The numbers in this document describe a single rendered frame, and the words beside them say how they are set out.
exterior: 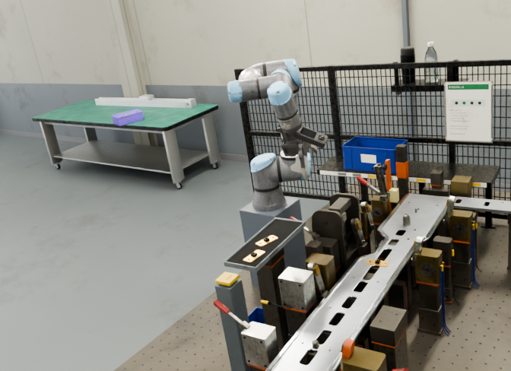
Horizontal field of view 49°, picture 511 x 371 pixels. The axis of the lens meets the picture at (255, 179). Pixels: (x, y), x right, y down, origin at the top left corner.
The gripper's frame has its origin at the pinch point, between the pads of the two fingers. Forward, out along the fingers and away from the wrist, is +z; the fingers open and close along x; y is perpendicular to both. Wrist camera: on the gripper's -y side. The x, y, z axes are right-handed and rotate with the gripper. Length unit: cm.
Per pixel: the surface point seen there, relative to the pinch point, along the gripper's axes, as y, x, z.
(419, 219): -25, -27, 57
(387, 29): 46, -307, 115
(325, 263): -2.1, 21.8, 27.8
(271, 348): 3, 62, 20
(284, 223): 17.8, 6.0, 23.9
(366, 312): -20, 39, 31
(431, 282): -35, 12, 50
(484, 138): -48, -87, 64
